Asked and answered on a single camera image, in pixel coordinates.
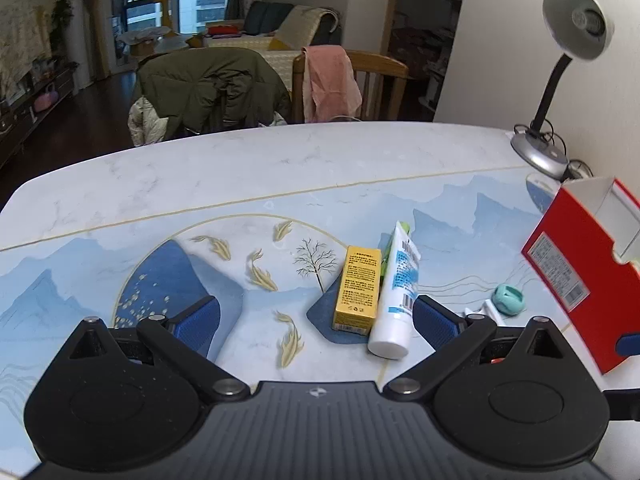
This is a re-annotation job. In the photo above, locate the olive green jacket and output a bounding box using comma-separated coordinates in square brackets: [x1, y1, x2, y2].
[128, 47, 292, 148]

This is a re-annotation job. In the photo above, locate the white desk lamp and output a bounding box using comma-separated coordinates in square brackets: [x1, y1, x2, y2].
[511, 0, 614, 181]

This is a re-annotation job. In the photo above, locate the blue landscape table mat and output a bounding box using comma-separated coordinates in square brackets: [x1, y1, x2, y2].
[0, 161, 601, 476]

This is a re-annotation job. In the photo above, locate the red cardboard box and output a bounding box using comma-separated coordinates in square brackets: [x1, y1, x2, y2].
[522, 177, 639, 374]

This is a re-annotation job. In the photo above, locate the black lamp cable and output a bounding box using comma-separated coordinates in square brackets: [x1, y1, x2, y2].
[513, 118, 597, 181]

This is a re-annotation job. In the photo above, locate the white blue cream tube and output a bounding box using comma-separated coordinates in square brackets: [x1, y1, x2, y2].
[368, 221, 421, 360]

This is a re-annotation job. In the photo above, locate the pink cloth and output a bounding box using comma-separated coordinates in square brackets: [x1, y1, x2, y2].
[302, 44, 362, 122]

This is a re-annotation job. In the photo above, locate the green highlighter marker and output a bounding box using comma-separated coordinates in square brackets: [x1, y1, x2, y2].
[381, 221, 410, 280]

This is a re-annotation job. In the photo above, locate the dark tv cabinet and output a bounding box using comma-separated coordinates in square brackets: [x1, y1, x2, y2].
[1, 62, 78, 166]

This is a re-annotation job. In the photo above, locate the sofa with blanket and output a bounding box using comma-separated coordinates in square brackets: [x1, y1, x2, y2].
[204, 6, 342, 91]

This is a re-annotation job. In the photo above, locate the wooden chair with pink cloth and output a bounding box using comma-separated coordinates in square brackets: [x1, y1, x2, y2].
[292, 48, 409, 124]

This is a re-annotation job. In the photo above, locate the yellow small carton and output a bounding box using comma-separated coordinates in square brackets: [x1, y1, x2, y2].
[332, 246, 382, 336]

